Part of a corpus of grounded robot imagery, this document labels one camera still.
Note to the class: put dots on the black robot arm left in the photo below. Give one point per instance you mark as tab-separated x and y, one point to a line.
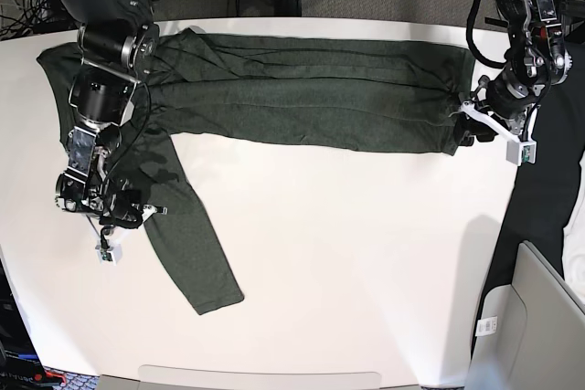
535	61

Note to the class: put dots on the dark green long-sleeve shirt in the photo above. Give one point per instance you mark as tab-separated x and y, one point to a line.
365	96

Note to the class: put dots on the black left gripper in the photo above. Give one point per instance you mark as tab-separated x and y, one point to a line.
505	96

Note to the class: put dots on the red black tool bottom-left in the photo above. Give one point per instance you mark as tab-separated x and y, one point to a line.
48	378

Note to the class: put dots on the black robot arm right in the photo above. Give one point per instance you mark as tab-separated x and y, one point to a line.
116	39

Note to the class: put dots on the grey plastic bin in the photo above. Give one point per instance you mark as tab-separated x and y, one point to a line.
531	334

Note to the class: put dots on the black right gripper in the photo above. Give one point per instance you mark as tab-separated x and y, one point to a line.
123	209

